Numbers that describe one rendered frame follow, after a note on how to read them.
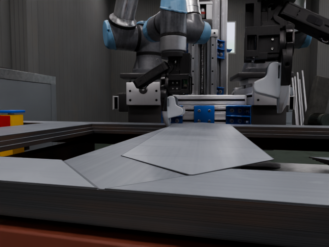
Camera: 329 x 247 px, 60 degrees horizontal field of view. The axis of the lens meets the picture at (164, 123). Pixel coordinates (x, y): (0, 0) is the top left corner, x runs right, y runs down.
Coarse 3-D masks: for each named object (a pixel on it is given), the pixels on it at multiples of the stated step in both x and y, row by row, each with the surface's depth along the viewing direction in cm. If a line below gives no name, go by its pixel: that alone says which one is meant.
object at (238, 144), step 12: (144, 144) 45; (156, 144) 45; (168, 144) 45; (180, 144) 45; (192, 144) 45; (204, 144) 45; (216, 144) 45; (228, 144) 45; (240, 144) 45; (252, 144) 45
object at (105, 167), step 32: (64, 128) 78; (96, 128) 92; (128, 128) 89; (160, 128) 86; (256, 128) 80; (288, 128) 78; (320, 128) 76; (64, 160) 32; (96, 160) 32; (128, 160) 32; (0, 192) 23; (32, 192) 23; (64, 192) 22; (96, 192) 21; (128, 192) 21; (96, 224) 21; (128, 224) 21; (160, 224) 20; (192, 224) 20; (224, 224) 19; (256, 224) 19; (288, 224) 18; (320, 224) 18
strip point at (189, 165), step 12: (132, 156) 34; (144, 156) 34; (156, 156) 34; (168, 156) 34; (180, 156) 34; (168, 168) 27; (180, 168) 27; (192, 168) 27; (204, 168) 27; (216, 168) 27; (228, 168) 28
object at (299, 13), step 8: (288, 8) 49; (296, 8) 49; (304, 8) 49; (280, 16) 51; (288, 16) 49; (296, 16) 49; (304, 16) 49; (312, 16) 49; (320, 16) 48; (296, 24) 51; (304, 24) 49; (312, 24) 49; (320, 24) 48; (328, 24) 48; (304, 32) 53; (312, 32) 51; (320, 32) 49; (328, 32) 48; (320, 40) 52; (328, 40) 49
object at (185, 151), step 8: (128, 152) 37; (136, 152) 37; (144, 152) 37; (152, 152) 37; (160, 152) 37; (168, 152) 37; (176, 152) 37; (184, 152) 37; (192, 152) 37; (200, 152) 37; (208, 152) 37; (216, 152) 37; (224, 152) 37; (232, 152) 37; (240, 152) 37; (248, 152) 37; (256, 152) 37; (264, 152) 37
